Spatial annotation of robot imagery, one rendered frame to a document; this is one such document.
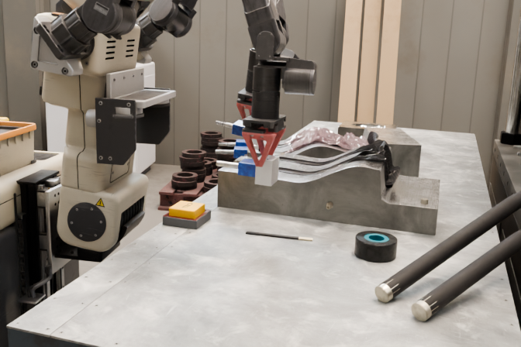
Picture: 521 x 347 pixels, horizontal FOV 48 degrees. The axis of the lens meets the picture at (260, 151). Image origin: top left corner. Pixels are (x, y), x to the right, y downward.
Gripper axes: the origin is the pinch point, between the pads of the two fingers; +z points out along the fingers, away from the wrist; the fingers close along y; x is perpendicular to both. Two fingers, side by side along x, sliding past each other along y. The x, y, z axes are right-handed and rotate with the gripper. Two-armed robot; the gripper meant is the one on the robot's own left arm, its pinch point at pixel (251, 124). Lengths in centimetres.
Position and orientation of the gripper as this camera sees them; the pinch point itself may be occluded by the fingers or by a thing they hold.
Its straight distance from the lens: 151.8
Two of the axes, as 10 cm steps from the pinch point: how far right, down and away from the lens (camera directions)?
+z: -1.3, 9.2, 3.8
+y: 3.1, -3.3, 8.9
